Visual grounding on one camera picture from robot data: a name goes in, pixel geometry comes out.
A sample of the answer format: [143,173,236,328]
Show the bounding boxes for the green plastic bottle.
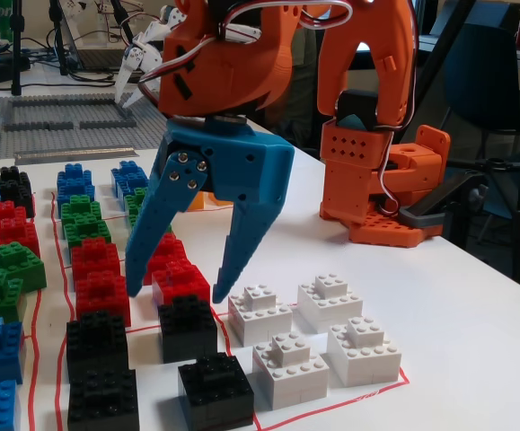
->
[0,0,14,42]

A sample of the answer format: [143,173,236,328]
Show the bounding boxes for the grey studded baseplate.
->
[0,92,175,162]

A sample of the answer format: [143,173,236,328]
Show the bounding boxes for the black stand pole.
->
[10,0,23,97]

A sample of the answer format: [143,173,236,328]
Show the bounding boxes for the black flat device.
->
[0,53,31,85]

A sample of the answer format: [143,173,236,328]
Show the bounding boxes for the dark blue plastic chair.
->
[438,21,520,216]

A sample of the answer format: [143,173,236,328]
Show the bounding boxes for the white stacked brick block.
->
[326,316,403,388]
[297,272,364,334]
[252,330,331,410]
[227,283,295,347]

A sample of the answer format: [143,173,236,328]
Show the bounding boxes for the orange robot arm base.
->
[320,125,452,249]

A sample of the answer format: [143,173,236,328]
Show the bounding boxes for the grey brick wall frame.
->
[4,96,138,133]

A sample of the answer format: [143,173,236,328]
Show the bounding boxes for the black grey table clamp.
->
[397,172,489,235]

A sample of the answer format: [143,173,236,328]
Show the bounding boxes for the open laptop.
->
[59,0,164,75]

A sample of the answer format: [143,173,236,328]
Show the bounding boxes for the grey duct tape strip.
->
[13,146,138,166]

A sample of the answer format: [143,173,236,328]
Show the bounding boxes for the black brick block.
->
[0,178,36,219]
[65,309,129,383]
[157,295,219,364]
[66,365,140,431]
[0,165,31,185]
[177,352,256,431]

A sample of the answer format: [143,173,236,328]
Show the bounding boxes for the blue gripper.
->
[125,119,295,303]

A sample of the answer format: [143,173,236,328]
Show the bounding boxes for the red stacked brick block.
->
[70,236,121,282]
[0,218,40,259]
[74,270,133,327]
[142,233,193,284]
[0,200,30,225]
[151,259,211,318]

